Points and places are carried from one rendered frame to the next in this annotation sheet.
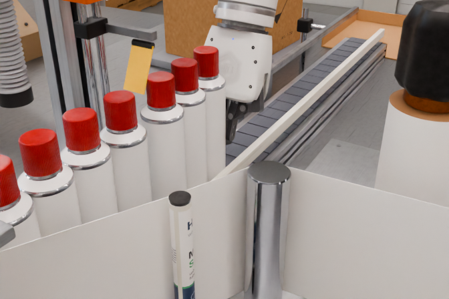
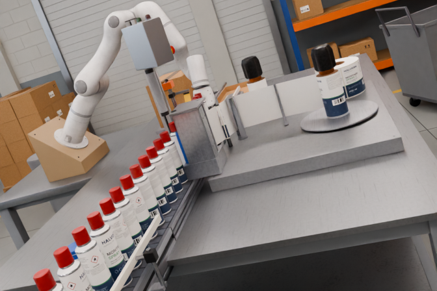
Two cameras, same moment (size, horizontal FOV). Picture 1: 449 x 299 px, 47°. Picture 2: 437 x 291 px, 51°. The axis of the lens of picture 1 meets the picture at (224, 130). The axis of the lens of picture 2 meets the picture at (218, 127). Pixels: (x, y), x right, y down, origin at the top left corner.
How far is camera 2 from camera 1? 155 cm
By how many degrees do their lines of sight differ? 19
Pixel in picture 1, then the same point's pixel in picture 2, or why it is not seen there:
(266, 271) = (238, 119)
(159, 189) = not seen: hidden behind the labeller
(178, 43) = not seen: hidden behind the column
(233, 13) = (199, 84)
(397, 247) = (259, 101)
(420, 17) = (244, 62)
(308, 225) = (242, 107)
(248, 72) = (209, 97)
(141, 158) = not seen: hidden behind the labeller
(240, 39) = (203, 89)
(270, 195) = (232, 100)
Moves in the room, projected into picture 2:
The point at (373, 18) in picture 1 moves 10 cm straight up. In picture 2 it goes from (233, 88) to (229, 75)
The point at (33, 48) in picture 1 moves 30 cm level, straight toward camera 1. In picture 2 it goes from (105, 148) to (129, 151)
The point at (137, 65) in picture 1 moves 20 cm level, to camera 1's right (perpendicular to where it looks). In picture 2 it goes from (187, 99) to (227, 83)
